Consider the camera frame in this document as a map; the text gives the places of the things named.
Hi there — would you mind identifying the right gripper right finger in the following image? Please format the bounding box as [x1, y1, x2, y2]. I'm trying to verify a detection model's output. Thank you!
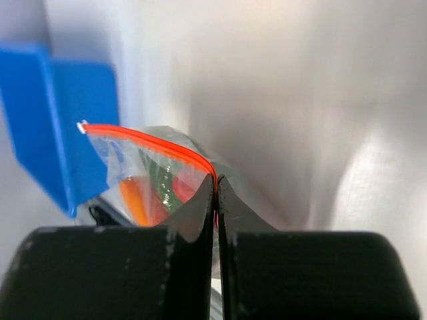
[218, 177, 420, 319]

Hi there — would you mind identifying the red orange mango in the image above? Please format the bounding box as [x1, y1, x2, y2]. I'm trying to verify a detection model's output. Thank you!
[119, 177, 149, 227]

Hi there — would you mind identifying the red chili pepper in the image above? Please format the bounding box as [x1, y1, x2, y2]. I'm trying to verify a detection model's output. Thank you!
[172, 170, 203, 203]

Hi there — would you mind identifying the green cucumber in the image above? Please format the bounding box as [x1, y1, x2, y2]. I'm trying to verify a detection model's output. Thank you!
[139, 148, 183, 213]

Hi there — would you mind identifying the blue plastic bin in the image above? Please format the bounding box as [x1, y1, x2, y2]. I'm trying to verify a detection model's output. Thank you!
[1, 44, 119, 218]

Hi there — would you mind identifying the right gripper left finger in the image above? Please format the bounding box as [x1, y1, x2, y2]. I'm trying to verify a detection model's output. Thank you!
[1, 176, 215, 319]

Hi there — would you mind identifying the clear zip bag orange zipper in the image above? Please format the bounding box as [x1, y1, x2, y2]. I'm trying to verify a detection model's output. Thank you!
[77, 121, 248, 227]

